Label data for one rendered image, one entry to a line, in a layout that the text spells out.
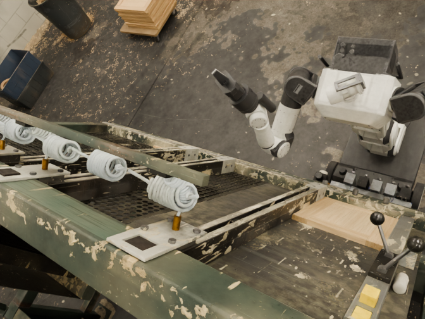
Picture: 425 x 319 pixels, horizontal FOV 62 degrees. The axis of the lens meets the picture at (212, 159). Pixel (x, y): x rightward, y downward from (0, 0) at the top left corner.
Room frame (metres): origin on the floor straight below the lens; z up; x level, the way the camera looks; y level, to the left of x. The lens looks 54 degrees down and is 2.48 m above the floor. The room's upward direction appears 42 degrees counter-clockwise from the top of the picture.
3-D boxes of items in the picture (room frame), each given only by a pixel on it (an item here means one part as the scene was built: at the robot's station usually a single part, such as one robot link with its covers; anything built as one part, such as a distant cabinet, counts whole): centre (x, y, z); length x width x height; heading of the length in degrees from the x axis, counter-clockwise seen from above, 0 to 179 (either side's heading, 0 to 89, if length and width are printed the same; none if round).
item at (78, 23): (4.93, 0.14, 0.33); 0.52 x 0.51 x 0.65; 24
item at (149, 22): (3.83, -0.56, 0.20); 0.61 x 0.53 x 0.40; 24
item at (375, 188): (0.53, -0.46, 0.69); 0.50 x 0.14 x 0.24; 26
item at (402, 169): (0.78, -0.87, 0.19); 0.64 x 0.52 x 0.33; 116
